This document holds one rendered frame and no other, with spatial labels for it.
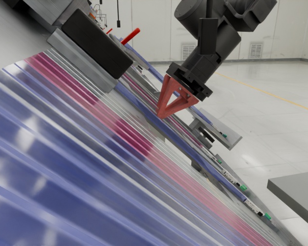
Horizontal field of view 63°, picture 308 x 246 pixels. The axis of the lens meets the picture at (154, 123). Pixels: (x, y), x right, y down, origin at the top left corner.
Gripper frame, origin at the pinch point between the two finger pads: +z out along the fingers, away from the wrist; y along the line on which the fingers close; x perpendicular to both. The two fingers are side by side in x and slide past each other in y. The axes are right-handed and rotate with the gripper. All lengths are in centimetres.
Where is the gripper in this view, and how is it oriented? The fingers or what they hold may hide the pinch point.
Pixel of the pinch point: (161, 112)
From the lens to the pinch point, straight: 49.3
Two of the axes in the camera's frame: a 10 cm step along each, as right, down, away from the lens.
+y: 2.0, 3.6, -9.1
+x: 7.5, 5.4, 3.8
